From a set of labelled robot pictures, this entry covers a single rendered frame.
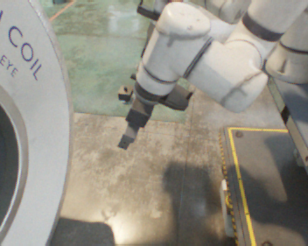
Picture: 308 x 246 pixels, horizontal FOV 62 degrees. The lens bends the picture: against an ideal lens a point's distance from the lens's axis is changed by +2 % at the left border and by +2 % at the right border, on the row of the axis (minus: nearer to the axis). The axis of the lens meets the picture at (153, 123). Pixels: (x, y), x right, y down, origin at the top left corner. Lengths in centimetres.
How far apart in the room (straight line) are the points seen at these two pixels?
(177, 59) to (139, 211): 107
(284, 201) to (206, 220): 42
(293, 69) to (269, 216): 55
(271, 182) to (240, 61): 82
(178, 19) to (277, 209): 89
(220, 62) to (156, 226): 106
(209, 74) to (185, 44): 7
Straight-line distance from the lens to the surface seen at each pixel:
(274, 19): 53
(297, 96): 99
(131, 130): 56
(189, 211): 142
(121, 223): 139
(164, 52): 46
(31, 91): 89
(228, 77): 44
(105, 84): 230
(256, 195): 115
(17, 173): 90
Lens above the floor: 124
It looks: 42 degrees down
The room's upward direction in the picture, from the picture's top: 1 degrees counter-clockwise
